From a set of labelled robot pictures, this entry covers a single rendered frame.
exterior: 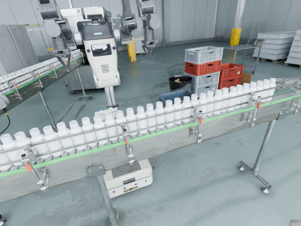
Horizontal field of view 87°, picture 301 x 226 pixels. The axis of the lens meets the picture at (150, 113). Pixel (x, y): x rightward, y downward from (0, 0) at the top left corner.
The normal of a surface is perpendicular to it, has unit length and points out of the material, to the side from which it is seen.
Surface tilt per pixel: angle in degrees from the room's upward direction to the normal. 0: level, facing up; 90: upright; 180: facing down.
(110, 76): 90
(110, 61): 90
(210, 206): 0
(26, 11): 90
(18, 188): 90
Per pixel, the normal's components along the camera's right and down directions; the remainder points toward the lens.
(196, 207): -0.07, -0.87
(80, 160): 0.33, 0.44
